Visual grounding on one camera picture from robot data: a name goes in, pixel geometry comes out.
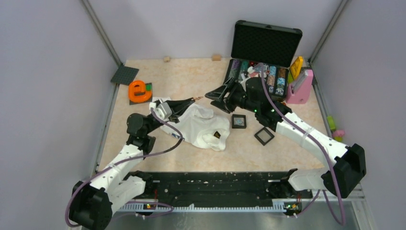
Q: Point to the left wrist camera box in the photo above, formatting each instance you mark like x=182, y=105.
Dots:
x=161, y=109

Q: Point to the small dark mat under dispenser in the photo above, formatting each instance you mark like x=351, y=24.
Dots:
x=140, y=97

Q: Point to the small wooden block right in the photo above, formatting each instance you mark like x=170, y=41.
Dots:
x=216, y=57

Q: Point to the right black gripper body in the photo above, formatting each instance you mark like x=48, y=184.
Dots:
x=239, y=98

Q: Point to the black mounting base plate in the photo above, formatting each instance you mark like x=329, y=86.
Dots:
x=218, y=189

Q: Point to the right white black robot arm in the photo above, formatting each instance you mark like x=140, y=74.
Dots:
x=344, y=166

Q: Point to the yellow toy block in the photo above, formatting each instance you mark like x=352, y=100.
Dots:
x=296, y=67

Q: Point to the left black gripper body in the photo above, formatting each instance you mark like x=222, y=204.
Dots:
x=153, y=124

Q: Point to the black empty display frame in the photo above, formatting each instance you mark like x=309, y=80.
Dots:
x=264, y=136

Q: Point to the green lego brick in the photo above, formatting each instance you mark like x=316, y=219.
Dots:
x=149, y=87

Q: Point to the green pink toy bricks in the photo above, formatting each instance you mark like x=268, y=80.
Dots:
x=337, y=134

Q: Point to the black box with blue brooch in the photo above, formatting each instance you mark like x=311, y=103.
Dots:
x=238, y=121

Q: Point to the white t-shirt garment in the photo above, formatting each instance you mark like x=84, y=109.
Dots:
x=200, y=127

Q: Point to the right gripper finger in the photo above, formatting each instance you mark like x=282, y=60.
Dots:
x=224, y=105
x=219, y=93

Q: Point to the pink box with grey lid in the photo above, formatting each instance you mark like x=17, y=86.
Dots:
x=298, y=91

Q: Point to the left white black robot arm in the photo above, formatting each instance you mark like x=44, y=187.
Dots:
x=94, y=201

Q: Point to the black open poker chip case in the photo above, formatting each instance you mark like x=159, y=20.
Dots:
x=274, y=46

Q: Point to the dark grey lego baseplate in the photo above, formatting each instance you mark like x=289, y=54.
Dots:
x=124, y=75

